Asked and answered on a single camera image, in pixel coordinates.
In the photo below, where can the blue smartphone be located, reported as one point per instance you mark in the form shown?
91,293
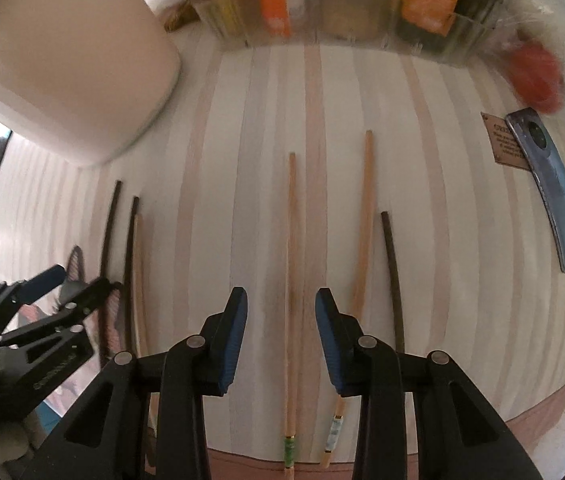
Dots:
552,195

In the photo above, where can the red tomato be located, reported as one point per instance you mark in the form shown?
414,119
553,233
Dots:
535,77

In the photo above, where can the cream round utensil holder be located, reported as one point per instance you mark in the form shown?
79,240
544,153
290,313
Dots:
62,60

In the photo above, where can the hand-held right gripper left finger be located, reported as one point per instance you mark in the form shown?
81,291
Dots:
232,345

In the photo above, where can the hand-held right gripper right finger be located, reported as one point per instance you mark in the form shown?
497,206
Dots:
330,345

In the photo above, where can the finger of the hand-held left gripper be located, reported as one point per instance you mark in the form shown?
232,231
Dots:
90,295
45,280

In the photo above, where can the wooden chopstick pale blue band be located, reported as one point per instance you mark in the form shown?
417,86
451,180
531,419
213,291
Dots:
364,220

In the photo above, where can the wooden chopstick green band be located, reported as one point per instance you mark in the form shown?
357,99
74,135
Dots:
291,260

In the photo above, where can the clear plastic organizer tray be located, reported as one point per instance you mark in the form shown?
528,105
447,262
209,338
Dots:
352,35

